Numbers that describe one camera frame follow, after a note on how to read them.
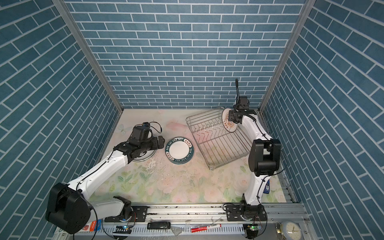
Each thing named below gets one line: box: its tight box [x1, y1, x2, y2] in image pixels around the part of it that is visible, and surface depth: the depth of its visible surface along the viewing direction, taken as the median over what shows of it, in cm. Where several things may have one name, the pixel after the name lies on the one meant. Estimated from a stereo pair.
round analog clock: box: [282, 220, 303, 240], surface depth 68 cm
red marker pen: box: [191, 224, 222, 233], surface depth 71 cm
